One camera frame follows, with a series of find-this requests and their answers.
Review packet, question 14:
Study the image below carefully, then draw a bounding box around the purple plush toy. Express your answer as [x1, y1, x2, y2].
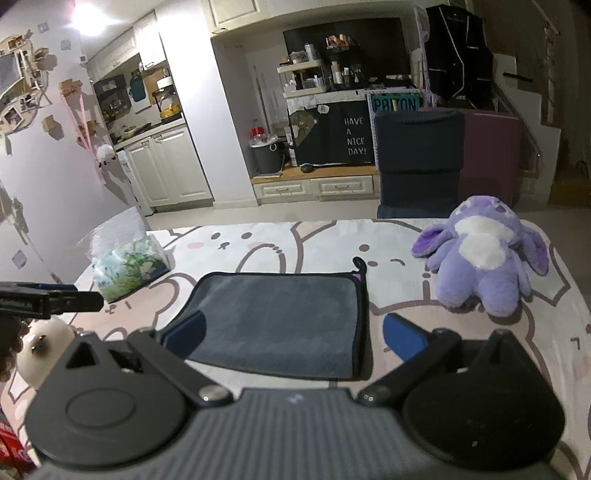
[412, 195, 550, 317]

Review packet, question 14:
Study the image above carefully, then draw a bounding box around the red packet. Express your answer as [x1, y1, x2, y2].
[0, 411, 29, 480]

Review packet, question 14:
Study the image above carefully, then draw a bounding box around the black printed cloth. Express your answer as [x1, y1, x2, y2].
[288, 98, 376, 169]

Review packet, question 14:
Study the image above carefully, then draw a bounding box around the floral tissue pack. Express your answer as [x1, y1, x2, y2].
[85, 208, 176, 304]

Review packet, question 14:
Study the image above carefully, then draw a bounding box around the white drawer cabinet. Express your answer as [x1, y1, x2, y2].
[251, 172, 382, 206]

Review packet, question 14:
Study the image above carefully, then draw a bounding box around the grey towel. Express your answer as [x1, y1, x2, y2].
[184, 257, 373, 382]

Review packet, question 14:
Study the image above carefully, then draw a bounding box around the white shelf rack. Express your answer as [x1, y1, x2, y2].
[276, 59, 331, 99]

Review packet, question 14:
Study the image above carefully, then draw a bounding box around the white kitchen cabinet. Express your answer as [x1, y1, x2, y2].
[115, 124, 216, 209]

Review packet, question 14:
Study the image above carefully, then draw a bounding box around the wooden wall decoration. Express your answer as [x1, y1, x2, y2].
[0, 33, 60, 136]

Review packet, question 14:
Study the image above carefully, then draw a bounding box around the grey trash bin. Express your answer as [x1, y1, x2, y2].
[249, 138, 284, 177]

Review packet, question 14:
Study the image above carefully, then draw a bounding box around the white round object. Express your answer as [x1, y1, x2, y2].
[17, 318, 77, 385]

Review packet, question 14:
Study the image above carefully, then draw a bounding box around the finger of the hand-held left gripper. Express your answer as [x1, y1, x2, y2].
[38, 282, 105, 316]

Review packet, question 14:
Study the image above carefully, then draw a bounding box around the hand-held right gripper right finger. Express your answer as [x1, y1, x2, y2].
[358, 313, 532, 408]

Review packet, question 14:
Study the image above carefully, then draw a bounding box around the maroon folded mat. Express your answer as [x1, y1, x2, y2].
[418, 107, 525, 209]

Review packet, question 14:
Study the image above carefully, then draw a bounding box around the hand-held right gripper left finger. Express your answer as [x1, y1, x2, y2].
[60, 310, 233, 408]

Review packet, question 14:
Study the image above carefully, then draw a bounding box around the green sign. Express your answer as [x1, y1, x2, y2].
[366, 89, 424, 114]

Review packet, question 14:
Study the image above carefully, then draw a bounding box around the person's left hand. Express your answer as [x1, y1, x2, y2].
[0, 318, 26, 384]

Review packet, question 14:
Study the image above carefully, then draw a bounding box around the kitchen appliance with yellow contents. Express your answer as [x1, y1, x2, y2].
[151, 76, 180, 123]

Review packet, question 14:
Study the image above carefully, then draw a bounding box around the black hanging jacket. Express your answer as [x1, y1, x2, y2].
[424, 4, 496, 112]

